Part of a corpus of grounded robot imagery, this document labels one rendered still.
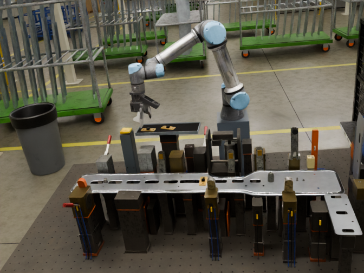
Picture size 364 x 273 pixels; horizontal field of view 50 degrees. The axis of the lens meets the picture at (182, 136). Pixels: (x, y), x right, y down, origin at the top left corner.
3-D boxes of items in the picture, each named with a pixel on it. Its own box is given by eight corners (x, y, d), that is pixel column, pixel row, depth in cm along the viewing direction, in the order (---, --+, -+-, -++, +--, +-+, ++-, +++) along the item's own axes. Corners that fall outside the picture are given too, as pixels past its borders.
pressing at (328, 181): (66, 196, 202) (65, 193, 202) (82, 174, 223) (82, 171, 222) (346, 195, 177) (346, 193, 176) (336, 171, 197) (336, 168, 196)
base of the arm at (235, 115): (220, 112, 257) (219, 98, 253) (243, 111, 256) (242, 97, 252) (220, 121, 244) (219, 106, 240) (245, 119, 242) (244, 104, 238)
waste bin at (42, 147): (18, 179, 439) (-1, 119, 410) (37, 158, 485) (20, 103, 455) (60, 176, 434) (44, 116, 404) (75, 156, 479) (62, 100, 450)
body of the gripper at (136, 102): (136, 108, 229) (132, 89, 224) (149, 108, 226) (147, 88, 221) (131, 113, 222) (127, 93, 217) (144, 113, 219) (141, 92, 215)
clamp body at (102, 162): (106, 215, 234) (95, 162, 219) (112, 203, 245) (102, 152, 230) (118, 215, 233) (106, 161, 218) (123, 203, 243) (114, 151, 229)
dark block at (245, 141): (245, 209, 224) (242, 143, 207) (245, 202, 230) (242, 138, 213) (254, 209, 223) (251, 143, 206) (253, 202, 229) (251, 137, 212)
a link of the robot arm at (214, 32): (245, 99, 240) (215, 15, 217) (253, 106, 227) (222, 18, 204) (228, 107, 240) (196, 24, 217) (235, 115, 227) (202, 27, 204)
